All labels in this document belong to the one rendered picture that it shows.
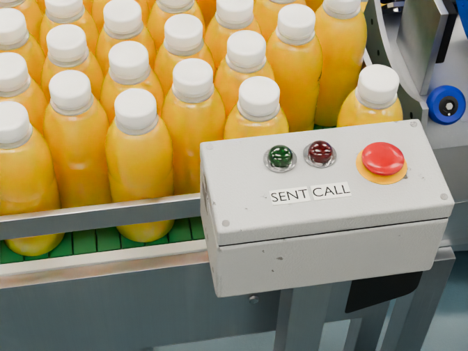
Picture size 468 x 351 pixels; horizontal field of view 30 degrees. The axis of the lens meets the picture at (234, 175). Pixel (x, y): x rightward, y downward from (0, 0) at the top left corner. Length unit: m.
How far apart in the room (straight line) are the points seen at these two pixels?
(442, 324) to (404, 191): 1.27
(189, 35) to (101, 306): 0.31
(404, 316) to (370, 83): 0.64
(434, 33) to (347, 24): 0.11
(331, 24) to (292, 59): 0.07
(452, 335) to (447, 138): 0.99
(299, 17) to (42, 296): 0.40
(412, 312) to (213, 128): 0.63
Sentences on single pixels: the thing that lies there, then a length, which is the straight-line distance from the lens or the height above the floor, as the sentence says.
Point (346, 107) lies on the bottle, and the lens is 0.88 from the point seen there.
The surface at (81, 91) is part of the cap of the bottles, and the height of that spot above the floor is 1.08.
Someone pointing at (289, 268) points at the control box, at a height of 1.03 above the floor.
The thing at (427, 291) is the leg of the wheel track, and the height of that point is 0.55.
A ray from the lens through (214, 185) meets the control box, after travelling 0.73.
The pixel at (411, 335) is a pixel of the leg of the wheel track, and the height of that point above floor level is 0.41.
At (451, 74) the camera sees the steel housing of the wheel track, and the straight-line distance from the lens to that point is 1.12.
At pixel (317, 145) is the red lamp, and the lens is 0.75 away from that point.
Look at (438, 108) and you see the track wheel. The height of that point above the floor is 0.97.
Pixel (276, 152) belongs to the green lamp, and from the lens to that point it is 0.74.
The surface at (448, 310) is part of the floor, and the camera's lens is 2.02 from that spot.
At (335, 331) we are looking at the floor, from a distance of 1.94.
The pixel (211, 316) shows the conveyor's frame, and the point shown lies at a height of 0.79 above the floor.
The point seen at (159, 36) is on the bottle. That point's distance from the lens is 0.97.
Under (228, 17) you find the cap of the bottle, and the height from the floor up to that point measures 1.07.
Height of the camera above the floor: 1.66
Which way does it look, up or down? 50 degrees down
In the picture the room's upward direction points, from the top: 2 degrees clockwise
